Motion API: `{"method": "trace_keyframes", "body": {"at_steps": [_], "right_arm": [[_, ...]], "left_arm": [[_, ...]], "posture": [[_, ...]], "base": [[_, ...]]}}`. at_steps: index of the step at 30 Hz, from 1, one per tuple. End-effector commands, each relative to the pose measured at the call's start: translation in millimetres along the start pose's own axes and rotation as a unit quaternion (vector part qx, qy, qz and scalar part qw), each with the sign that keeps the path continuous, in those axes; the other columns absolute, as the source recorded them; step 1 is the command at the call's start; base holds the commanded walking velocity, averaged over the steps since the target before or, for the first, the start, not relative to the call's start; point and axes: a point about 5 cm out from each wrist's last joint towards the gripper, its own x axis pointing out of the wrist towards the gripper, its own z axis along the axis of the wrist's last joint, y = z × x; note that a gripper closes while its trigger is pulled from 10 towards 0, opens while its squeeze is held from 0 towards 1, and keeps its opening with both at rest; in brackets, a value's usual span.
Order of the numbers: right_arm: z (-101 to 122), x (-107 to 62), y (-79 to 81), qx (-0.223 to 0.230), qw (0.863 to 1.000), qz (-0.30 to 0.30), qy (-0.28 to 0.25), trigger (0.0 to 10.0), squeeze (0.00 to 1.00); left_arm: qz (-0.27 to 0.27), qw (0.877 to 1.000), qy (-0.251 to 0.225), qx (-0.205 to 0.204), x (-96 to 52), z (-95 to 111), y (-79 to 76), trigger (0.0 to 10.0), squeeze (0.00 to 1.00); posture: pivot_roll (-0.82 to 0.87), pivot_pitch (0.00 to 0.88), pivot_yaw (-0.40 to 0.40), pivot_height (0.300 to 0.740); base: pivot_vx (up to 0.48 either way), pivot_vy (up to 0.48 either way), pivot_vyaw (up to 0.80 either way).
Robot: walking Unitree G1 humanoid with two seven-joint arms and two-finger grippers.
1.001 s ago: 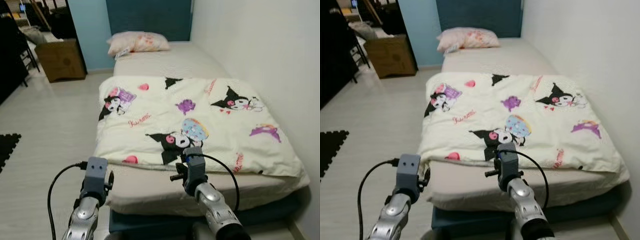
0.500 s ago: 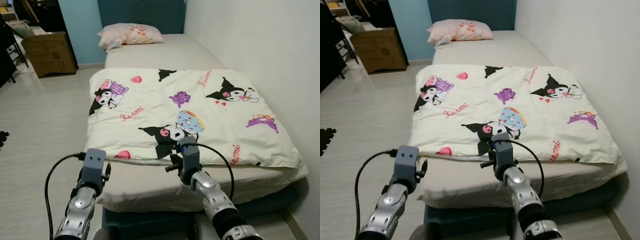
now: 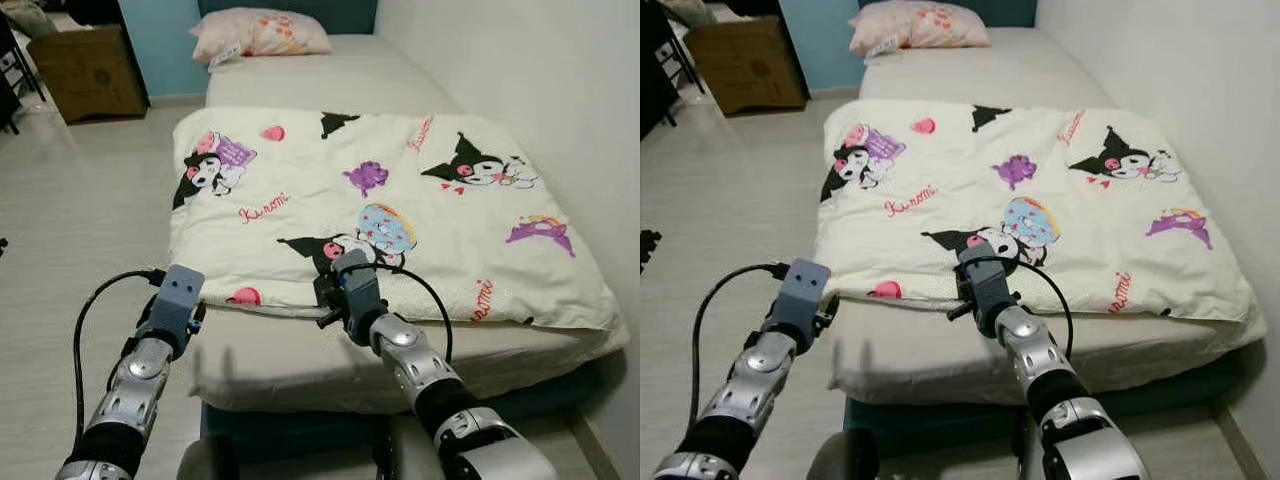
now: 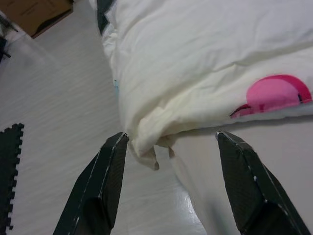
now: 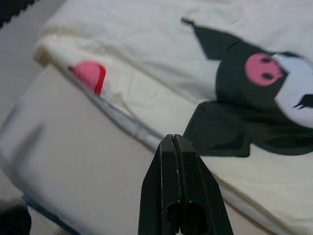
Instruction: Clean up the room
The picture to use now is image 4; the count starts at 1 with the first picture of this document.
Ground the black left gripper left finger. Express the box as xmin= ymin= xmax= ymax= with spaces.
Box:
xmin=52 ymin=132 xmax=130 ymax=235

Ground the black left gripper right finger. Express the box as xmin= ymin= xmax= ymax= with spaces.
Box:
xmin=215 ymin=131 xmax=306 ymax=235

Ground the cream cartoon print blanket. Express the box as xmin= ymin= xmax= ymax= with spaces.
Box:
xmin=96 ymin=0 xmax=313 ymax=171

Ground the bed mattress cream sheet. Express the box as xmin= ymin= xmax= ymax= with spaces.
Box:
xmin=168 ymin=115 xmax=313 ymax=235

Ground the black foam floor mat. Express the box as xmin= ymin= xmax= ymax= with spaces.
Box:
xmin=0 ymin=123 xmax=25 ymax=231

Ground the brown cardboard box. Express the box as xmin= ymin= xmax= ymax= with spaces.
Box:
xmin=0 ymin=0 xmax=74 ymax=39

